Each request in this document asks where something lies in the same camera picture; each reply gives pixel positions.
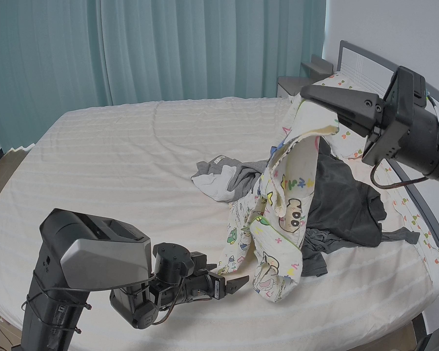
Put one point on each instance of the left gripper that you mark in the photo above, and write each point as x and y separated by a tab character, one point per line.
205	287

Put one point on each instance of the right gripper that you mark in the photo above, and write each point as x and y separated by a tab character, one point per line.
420	141

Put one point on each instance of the white printed pyjama top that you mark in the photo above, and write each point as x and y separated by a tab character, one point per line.
278	261

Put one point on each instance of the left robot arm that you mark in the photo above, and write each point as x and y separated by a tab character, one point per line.
95	254

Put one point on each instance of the bed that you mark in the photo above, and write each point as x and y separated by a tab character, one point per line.
131	159

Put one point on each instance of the white printed pillow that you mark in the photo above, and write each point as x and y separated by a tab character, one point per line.
417	225
351	144

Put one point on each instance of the grey and white bedside table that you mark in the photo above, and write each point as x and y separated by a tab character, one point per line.
296	84

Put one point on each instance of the dark grey garment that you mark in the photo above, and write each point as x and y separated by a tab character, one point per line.
314	261

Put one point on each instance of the black garment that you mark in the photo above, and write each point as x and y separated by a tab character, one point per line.
344	203

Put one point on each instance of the grey knit garment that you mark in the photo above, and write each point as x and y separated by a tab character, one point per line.
247	177

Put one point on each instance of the grey labelled garment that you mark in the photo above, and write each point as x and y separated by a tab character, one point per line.
205	168

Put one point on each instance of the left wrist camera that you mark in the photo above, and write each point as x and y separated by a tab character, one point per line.
199	261

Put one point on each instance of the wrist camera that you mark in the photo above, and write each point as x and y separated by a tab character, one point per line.
420	86
199	261

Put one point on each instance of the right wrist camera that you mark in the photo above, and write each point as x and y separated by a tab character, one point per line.
420	86

